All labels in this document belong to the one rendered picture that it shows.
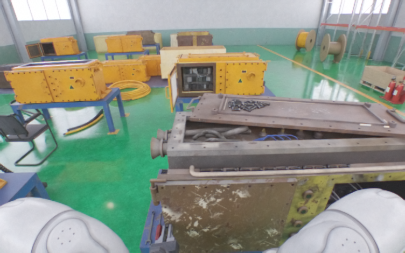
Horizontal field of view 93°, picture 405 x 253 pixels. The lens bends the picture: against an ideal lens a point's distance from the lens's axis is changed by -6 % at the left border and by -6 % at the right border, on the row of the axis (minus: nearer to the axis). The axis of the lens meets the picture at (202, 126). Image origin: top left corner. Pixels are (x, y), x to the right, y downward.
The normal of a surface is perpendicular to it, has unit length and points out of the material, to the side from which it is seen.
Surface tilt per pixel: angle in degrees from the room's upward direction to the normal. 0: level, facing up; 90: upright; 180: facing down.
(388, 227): 32
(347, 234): 28
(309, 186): 90
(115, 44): 90
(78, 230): 20
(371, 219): 13
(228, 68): 90
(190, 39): 90
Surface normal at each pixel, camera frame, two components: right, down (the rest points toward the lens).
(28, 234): 0.00, -0.51
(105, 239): 0.94, -0.32
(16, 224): -0.13, -0.65
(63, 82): 0.04, 0.47
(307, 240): -0.87, -0.50
